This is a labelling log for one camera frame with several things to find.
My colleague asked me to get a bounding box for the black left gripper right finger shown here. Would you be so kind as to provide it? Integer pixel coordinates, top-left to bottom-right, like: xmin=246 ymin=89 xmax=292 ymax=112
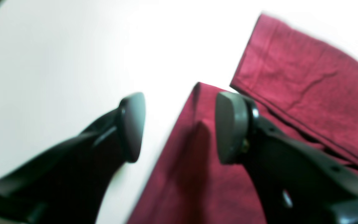
xmin=215 ymin=91 xmax=358 ymax=224

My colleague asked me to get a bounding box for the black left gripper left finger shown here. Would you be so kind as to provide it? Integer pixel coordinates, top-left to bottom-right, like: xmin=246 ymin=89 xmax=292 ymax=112
xmin=0 ymin=92 xmax=145 ymax=224

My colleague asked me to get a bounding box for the dark red t-shirt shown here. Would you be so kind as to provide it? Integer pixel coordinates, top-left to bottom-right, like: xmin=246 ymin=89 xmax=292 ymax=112
xmin=127 ymin=14 xmax=358 ymax=224

